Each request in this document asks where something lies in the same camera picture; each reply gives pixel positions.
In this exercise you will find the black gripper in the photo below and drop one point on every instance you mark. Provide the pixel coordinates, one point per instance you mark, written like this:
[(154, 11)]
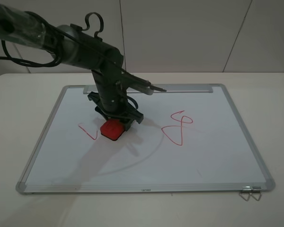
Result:
[(121, 107)]

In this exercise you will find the red whiteboard eraser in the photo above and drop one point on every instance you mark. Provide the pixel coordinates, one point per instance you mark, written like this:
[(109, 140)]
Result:
[(112, 129)]

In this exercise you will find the dark robot arm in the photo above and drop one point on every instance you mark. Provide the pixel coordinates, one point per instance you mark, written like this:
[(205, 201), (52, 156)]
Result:
[(71, 45)]

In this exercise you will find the white aluminium-framed whiteboard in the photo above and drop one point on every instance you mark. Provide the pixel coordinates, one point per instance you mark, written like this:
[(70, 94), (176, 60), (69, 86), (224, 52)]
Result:
[(187, 142)]

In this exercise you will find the grey marker tray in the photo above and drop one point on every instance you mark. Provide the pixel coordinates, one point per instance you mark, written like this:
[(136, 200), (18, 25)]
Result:
[(171, 88)]

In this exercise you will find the left metal hanging hook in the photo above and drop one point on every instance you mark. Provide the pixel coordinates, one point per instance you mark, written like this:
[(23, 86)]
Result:
[(245, 193)]

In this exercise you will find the metal hanging hook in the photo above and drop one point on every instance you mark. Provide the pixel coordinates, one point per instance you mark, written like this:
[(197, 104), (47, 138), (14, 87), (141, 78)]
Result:
[(256, 193), (245, 193)]

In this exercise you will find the right metal hanging hook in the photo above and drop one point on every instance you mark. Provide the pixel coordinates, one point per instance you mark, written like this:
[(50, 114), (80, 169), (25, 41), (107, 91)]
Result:
[(256, 193)]

